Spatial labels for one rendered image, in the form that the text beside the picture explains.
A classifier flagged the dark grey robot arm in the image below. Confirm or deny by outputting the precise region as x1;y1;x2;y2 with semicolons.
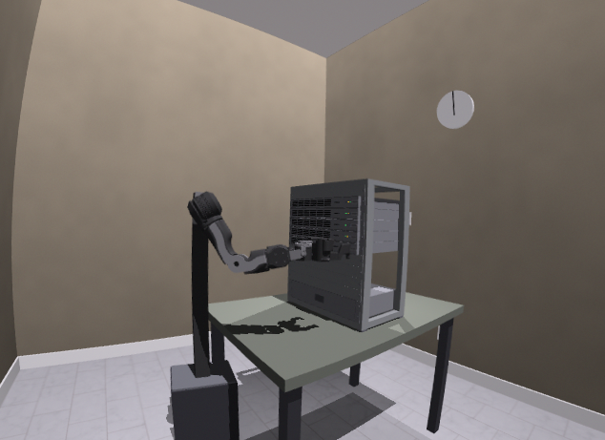
187;191;312;274

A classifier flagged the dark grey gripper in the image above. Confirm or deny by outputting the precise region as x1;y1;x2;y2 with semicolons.
298;237;350;262

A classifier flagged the grey server rack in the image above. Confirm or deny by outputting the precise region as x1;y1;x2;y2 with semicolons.
287;178;409;332

